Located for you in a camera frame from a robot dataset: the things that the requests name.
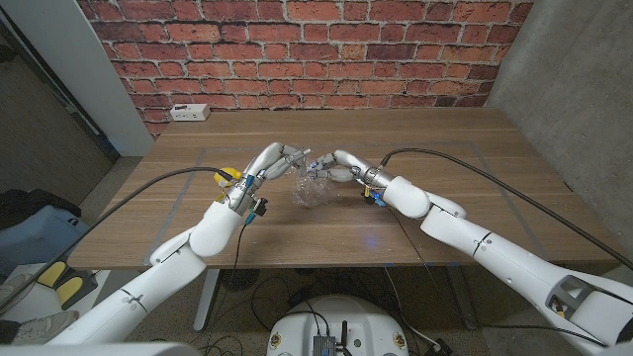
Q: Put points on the white sneaker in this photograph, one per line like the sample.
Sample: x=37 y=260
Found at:
x=11 y=289
x=39 y=329

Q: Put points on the white table leg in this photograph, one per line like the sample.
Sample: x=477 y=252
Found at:
x=204 y=306

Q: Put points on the yellow black foot pedal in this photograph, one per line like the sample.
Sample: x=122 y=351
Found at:
x=69 y=292

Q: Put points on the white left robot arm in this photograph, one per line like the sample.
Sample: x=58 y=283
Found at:
x=148 y=292

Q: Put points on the clear plastic wrap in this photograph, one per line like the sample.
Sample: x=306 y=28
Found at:
x=314 y=193

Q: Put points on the white power strip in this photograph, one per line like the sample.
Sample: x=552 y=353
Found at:
x=190 y=112

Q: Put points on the yellow lemon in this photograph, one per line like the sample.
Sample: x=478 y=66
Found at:
x=234 y=173

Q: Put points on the dark door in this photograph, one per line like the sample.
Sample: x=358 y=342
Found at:
x=44 y=128

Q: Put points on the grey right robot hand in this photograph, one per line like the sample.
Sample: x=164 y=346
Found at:
x=348 y=163

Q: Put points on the red brick print backdrop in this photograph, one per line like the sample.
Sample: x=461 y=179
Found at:
x=306 y=59

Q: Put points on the grey electronics box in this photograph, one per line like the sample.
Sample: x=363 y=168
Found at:
x=324 y=346

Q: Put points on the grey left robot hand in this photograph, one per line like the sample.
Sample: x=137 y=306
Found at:
x=269 y=160

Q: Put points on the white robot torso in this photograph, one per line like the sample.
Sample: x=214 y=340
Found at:
x=366 y=321

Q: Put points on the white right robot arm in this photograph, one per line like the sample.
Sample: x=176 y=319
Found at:
x=494 y=252

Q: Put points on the white pillar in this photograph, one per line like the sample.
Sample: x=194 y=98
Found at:
x=84 y=74

